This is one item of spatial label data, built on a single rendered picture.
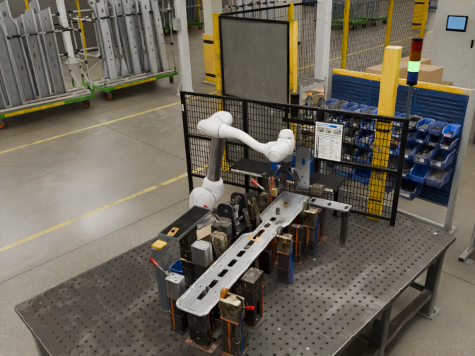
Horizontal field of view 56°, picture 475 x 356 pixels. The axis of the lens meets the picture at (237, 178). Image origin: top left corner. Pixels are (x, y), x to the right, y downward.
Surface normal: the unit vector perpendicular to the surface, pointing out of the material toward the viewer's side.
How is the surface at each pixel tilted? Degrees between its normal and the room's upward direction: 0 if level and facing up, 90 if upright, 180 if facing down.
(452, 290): 0
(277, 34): 90
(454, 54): 90
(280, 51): 90
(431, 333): 0
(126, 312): 0
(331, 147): 90
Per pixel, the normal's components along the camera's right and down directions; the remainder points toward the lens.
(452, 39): -0.72, 0.33
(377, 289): -0.04, -0.90
